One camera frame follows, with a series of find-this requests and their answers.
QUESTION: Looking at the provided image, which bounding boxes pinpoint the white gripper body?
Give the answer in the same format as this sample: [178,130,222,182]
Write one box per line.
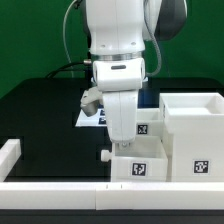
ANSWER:
[93,58,145,143]

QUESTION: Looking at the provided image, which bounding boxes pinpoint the white drawer with knob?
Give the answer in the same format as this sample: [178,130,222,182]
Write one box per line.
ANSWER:
[101,135,168,182]

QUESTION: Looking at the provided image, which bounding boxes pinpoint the large white drawer cabinet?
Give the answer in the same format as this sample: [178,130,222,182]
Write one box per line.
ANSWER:
[159,93,224,182]

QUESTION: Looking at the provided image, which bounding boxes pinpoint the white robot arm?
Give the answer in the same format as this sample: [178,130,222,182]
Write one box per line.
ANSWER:
[85,0,187,144]

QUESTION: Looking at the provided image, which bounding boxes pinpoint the white marker tag board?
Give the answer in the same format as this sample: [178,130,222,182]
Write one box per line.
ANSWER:
[75,108,106,127]

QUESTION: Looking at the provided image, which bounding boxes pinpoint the black cables on table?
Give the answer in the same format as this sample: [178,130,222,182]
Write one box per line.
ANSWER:
[44,59,94,80]

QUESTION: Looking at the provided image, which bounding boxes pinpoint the white front rail bar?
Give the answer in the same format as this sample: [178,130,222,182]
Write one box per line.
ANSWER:
[0,182,224,210]

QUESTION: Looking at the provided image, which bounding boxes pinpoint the grey cable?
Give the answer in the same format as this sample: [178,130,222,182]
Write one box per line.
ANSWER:
[62,0,81,79]

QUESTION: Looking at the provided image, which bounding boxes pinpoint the white left rail block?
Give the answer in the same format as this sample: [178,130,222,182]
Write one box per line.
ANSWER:
[0,139,21,183]

